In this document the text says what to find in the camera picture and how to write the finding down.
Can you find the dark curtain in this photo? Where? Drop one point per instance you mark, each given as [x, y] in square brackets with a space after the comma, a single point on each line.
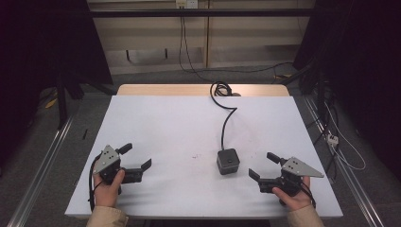
[47, 47]
[356, 63]

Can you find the wooden table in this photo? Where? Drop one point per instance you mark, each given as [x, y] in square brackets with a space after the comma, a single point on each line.
[170, 90]

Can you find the white wall socket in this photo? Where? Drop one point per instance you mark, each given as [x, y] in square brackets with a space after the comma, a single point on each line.
[186, 3]

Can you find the yellow floor tape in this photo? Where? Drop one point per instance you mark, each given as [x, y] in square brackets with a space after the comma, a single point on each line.
[50, 102]

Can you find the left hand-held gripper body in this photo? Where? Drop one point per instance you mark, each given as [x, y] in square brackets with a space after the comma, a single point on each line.
[107, 159]

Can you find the white power strip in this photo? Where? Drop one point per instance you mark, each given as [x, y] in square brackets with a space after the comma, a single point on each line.
[332, 139]

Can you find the person's right hand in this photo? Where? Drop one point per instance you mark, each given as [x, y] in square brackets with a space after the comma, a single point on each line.
[294, 198]

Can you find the white table cover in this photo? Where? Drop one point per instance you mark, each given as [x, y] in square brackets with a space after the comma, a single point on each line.
[189, 132]

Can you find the aluminium floor rail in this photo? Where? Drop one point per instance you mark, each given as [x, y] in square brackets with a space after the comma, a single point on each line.
[346, 176]
[41, 167]

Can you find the black metal stand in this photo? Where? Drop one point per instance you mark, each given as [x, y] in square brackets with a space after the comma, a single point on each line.
[62, 104]

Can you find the black horizontal bar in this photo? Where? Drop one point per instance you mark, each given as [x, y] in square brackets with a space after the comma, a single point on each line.
[201, 13]

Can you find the person's left hand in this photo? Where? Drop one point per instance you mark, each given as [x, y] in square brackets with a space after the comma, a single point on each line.
[107, 190]

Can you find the small black stick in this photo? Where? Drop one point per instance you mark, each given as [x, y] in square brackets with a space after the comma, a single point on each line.
[84, 134]

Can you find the black cube device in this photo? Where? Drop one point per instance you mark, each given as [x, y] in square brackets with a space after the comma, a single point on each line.
[228, 161]

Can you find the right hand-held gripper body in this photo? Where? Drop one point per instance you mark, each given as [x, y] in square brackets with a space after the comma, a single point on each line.
[298, 167]

